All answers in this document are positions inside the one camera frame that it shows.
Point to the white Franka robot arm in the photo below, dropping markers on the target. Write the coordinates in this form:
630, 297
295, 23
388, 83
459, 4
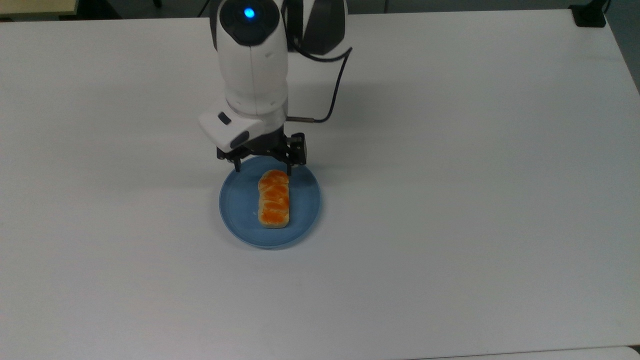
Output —
255, 65

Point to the blue round plate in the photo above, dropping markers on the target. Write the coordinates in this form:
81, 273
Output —
305, 205

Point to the black table clamp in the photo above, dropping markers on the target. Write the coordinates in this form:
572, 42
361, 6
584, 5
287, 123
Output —
589, 14

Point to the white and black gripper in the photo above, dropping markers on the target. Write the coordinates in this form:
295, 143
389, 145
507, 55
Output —
235, 126

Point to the orange glazed bread loaf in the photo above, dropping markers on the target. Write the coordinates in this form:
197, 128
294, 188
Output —
273, 199

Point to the light wooden desk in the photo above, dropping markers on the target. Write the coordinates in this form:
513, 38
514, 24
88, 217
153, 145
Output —
35, 7

